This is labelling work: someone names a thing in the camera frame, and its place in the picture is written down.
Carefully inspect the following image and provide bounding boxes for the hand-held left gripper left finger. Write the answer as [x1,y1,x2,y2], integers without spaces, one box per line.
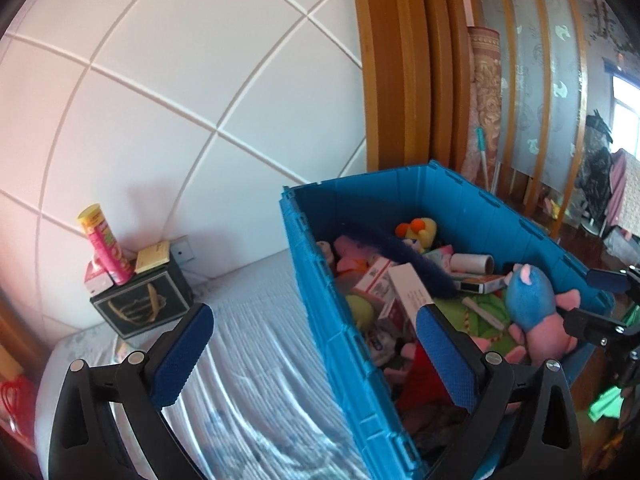
[48,302,215,480]

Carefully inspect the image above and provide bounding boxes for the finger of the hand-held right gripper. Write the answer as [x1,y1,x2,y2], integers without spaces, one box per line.
[560,306,640,348]
[586,266,640,303]

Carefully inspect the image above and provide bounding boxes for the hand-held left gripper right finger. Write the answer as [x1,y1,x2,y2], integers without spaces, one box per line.
[415,303,583,480]

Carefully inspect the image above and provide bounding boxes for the white blue medicine box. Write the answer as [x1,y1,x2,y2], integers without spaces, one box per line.
[387,263,433,321]

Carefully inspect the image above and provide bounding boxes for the blue feather wand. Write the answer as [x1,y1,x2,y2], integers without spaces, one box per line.
[345,230,457,300]

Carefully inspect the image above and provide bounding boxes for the white cardboard tube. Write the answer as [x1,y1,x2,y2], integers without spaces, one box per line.
[450,253,495,276]

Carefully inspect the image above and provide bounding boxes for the light green soft toy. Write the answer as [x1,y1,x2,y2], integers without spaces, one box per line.
[345,294,375,331]

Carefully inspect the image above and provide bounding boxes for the white box with red print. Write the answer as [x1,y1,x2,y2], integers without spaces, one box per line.
[352,256,401,301]

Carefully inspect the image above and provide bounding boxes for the blue plastic storage crate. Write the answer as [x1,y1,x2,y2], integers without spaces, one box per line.
[278,160,616,480]

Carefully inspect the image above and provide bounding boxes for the pig plush in red dress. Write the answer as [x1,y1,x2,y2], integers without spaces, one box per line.
[385,345,451,411]

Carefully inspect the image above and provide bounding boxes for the green cloth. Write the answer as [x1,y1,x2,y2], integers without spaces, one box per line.
[587,387,626,423]

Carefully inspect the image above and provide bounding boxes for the white slim box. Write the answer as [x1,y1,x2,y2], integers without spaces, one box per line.
[462,297,511,331]

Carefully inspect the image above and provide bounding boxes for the black gift box with ribbon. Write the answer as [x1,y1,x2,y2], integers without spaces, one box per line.
[90,260,195,339]

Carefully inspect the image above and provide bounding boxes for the blue patterned bed sheet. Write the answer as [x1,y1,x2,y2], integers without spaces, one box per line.
[35,250,381,480]

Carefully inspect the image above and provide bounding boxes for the green plush toy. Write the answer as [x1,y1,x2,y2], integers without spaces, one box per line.
[435,292,526,356]

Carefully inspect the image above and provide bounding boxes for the pink hanging cloth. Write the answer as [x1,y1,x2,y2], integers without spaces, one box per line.
[607,147,640,241]

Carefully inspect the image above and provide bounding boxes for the yellow flat box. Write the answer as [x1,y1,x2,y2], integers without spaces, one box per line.
[135,241,172,275]

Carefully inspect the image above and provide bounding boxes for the dark hanging clothes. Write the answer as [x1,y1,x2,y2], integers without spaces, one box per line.
[575,110,616,221]

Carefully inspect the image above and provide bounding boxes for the pink tissue box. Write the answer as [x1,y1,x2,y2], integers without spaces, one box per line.
[83,260,115,295]

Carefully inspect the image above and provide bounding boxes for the yellow duck plush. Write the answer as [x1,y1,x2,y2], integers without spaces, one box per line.
[395,217,438,253]

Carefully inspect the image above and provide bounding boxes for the pink chips can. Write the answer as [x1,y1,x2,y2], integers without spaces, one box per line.
[76,203,135,286]

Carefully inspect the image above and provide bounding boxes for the small pink pig plush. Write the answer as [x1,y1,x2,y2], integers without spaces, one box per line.
[334,235,371,273]

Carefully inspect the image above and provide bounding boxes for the window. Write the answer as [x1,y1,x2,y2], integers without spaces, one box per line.
[612,75,640,161]

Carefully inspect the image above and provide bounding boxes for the frosted glass sliding door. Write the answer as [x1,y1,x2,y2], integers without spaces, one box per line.
[475,0,591,211]

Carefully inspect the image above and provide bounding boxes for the rolled patterned carpet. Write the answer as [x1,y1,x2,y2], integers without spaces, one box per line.
[462,27,502,191]

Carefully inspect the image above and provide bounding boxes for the teal white mop handle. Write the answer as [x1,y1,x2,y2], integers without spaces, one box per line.
[475,127,493,191]

